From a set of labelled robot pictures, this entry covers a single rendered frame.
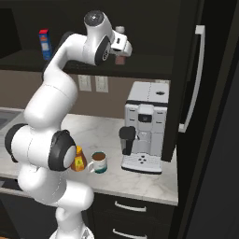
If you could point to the black fridge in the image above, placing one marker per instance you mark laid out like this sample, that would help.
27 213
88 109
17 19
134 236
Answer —
214 124

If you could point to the white mug with green band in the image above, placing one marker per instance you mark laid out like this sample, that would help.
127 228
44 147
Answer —
99 163

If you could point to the orange honey bottle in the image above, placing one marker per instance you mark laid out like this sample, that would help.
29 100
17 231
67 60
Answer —
79 161

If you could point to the blue carton with red top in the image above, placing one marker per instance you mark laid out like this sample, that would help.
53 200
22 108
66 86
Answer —
45 45

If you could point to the white coffee machine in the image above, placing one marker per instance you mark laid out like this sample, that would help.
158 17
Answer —
146 124

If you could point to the cinnamon bottle with white cap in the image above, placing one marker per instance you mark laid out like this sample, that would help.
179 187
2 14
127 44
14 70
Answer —
119 60

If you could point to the grey sink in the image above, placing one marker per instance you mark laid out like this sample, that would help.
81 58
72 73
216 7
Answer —
7 117

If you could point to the black drawer front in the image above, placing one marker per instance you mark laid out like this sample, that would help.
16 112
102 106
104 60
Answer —
102 230
155 216

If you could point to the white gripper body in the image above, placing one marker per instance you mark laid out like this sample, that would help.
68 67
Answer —
125 48

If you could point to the black open wall cabinet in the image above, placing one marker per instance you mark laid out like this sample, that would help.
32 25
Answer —
149 37

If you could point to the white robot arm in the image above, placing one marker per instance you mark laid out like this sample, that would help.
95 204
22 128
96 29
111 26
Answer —
46 112

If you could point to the white wall socket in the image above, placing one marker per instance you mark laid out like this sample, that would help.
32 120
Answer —
101 84
84 83

